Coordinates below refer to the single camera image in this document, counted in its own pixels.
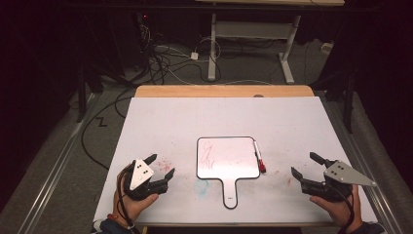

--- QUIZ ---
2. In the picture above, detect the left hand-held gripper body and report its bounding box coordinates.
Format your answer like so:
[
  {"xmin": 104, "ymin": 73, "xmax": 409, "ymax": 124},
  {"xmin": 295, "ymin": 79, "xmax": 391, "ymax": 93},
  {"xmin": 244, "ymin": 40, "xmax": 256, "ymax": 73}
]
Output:
[{"xmin": 122, "ymin": 158, "xmax": 156, "ymax": 201}]

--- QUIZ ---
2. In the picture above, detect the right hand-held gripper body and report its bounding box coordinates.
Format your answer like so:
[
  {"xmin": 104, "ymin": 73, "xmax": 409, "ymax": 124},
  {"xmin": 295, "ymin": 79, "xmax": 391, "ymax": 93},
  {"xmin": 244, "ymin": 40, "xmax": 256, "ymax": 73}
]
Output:
[{"xmin": 300, "ymin": 159, "xmax": 378, "ymax": 203}]

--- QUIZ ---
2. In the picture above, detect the red whiteboard marker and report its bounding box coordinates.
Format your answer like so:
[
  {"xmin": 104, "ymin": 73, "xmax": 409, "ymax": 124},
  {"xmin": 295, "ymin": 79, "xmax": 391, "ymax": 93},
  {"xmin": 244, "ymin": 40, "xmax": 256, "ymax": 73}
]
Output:
[{"xmin": 252, "ymin": 139, "xmax": 268, "ymax": 175}]

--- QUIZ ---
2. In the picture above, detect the small whiteboard with handle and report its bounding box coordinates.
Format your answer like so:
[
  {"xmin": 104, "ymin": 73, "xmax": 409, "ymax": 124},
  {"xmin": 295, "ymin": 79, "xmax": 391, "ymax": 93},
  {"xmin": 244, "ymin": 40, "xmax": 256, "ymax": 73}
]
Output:
[{"xmin": 196, "ymin": 136, "xmax": 262, "ymax": 210}]

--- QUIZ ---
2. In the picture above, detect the person's left hand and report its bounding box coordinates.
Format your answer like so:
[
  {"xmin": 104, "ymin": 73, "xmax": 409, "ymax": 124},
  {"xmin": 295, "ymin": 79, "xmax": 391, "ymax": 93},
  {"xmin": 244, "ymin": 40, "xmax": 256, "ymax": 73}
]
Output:
[{"xmin": 113, "ymin": 168, "xmax": 161, "ymax": 226}]

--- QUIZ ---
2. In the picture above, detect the person's right hand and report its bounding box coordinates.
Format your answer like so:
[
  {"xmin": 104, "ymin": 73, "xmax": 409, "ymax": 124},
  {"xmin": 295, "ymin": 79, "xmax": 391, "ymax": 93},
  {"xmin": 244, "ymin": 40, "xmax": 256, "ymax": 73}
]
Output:
[{"xmin": 309, "ymin": 185, "xmax": 363, "ymax": 229}]

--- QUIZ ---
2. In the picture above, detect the black metal stand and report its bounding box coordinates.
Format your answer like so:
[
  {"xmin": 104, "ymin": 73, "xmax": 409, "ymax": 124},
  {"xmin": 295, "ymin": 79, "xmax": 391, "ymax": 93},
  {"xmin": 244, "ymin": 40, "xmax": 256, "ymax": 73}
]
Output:
[
  {"xmin": 75, "ymin": 13, "xmax": 137, "ymax": 124},
  {"xmin": 311, "ymin": 0, "xmax": 359, "ymax": 135}
]

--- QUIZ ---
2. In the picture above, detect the wooden table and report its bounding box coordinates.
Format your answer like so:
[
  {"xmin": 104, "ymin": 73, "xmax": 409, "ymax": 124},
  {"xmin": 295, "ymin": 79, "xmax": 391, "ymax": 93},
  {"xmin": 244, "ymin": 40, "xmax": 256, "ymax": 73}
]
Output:
[{"xmin": 133, "ymin": 84, "xmax": 340, "ymax": 228}]

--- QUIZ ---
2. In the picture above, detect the small white box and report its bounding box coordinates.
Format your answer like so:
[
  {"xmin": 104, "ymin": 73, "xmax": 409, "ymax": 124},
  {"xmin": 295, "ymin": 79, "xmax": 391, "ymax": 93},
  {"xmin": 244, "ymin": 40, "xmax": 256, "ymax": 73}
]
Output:
[{"xmin": 320, "ymin": 41, "xmax": 335, "ymax": 56}]

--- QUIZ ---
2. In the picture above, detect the white-framed desk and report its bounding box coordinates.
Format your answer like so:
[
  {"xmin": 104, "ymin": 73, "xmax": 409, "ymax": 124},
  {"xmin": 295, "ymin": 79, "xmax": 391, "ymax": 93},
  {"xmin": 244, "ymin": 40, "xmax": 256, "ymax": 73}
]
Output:
[{"xmin": 194, "ymin": 0, "xmax": 346, "ymax": 85}]

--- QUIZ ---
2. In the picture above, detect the aluminium floor rail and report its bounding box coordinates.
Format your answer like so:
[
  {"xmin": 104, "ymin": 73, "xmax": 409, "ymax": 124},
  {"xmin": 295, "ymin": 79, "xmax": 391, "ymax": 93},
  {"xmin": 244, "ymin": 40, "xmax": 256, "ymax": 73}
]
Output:
[
  {"xmin": 17, "ymin": 93, "xmax": 99, "ymax": 234},
  {"xmin": 320, "ymin": 97, "xmax": 405, "ymax": 234}
]

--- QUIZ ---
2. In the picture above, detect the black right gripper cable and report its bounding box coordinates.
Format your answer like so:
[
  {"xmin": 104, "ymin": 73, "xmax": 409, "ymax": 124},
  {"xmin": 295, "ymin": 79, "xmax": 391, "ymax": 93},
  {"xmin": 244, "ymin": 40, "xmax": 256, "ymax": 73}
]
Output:
[{"xmin": 332, "ymin": 184, "xmax": 357, "ymax": 234}]

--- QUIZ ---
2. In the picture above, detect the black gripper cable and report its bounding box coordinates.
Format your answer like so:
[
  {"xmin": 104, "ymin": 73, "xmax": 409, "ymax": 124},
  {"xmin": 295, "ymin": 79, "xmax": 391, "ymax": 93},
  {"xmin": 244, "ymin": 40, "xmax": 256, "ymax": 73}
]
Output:
[
  {"xmin": 332, "ymin": 184, "xmax": 357, "ymax": 234},
  {"xmin": 116, "ymin": 168, "xmax": 138, "ymax": 234}
]

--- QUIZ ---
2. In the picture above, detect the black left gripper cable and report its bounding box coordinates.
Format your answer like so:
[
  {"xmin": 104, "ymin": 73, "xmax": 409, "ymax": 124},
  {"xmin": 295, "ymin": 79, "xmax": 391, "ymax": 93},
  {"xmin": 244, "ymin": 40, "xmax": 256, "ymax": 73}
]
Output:
[{"xmin": 116, "ymin": 168, "xmax": 138, "ymax": 234}]

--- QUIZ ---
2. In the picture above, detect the red bracelet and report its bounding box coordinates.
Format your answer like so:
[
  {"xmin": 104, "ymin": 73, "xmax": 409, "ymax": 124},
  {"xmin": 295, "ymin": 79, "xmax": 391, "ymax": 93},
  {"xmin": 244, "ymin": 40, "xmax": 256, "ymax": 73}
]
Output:
[{"xmin": 106, "ymin": 213, "xmax": 131, "ymax": 226}]

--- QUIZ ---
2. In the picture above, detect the long black floor cable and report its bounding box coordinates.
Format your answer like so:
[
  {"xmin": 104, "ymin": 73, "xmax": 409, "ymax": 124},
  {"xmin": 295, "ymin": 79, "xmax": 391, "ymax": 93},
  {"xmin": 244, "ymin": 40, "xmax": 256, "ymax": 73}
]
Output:
[{"xmin": 80, "ymin": 87, "xmax": 137, "ymax": 172}]

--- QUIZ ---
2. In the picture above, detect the white floor cable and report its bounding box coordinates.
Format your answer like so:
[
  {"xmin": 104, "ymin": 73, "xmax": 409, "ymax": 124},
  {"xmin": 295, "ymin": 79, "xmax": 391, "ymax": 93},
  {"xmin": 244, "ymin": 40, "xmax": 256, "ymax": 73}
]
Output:
[{"xmin": 154, "ymin": 44, "xmax": 274, "ymax": 87}]

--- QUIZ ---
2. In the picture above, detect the bundle of black cables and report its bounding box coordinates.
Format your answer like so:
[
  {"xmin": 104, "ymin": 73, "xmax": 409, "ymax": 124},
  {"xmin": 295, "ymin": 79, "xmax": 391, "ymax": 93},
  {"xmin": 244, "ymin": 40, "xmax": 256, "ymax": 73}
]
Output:
[{"xmin": 134, "ymin": 23, "xmax": 213, "ymax": 86}]

